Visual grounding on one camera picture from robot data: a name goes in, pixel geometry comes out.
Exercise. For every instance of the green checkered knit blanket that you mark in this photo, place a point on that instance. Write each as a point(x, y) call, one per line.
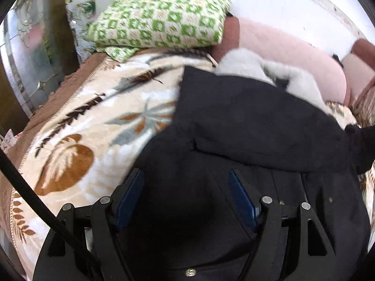
point(158, 17)

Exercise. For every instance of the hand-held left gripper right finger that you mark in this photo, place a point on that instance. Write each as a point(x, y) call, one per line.
point(242, 200)

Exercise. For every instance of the brown wooden post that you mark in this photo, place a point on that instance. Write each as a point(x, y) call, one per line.
point(66, 26)

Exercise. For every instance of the black coat with fur collar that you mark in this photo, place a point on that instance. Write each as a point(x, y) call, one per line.
point(234, 117)

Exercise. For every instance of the pink pillow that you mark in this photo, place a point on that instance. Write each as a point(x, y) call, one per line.
point(359, 70)

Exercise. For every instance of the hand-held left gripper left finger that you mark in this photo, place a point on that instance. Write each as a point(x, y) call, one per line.
point(129, 200)

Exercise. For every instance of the brown bed sheet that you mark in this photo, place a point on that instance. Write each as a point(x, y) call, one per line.
point(44, 108)

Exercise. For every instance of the leaf printed beige blanket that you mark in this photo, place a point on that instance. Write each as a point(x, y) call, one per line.
point(96, 128)

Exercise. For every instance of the floral print pillow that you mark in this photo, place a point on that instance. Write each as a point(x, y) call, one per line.
point(80, 14)

